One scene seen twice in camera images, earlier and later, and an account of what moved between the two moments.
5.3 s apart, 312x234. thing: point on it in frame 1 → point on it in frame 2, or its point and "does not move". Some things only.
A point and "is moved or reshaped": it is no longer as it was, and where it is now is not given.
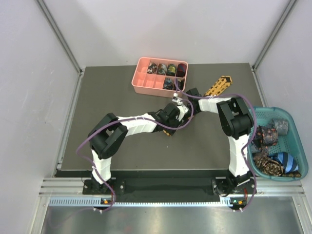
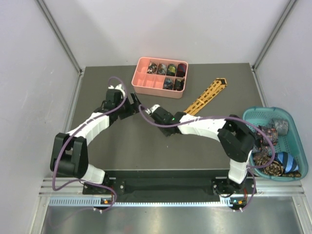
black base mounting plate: (229, 184) does not move
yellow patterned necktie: (219, 86) is moved or reshaped
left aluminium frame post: (56, 30) does not move
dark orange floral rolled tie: (264, 138) does not move
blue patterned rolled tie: (168, 84) does not move
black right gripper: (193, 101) → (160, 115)
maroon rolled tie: (181, 70) does not move
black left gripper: (177, 123) → (133, 108)
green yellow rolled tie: (171, 69) does not move
